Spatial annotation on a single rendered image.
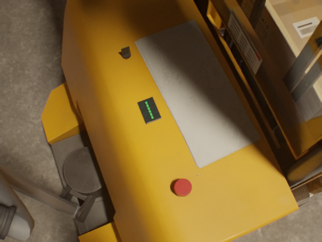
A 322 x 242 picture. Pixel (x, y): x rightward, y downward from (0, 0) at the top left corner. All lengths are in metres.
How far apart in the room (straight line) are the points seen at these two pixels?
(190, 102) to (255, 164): 0.21
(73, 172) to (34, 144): 0.59
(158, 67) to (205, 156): 0.25
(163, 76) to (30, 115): 1.15
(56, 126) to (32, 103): 0.49
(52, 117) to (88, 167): 0.31
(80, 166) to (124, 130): 0.48
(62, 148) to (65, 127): 0.10
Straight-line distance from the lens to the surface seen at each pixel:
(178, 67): 0.93
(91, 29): 1.02
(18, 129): 1.95
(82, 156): 1.34
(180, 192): 0.79
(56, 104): 1.53
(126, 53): 0.94
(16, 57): 2.14
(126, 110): 0.89
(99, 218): 1.44
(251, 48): 0.85
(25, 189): 0.86
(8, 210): 0.44
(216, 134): 0.87
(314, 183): 1.23
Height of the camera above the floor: 1.71
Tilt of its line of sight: 70 degrees down
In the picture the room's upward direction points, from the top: straight up
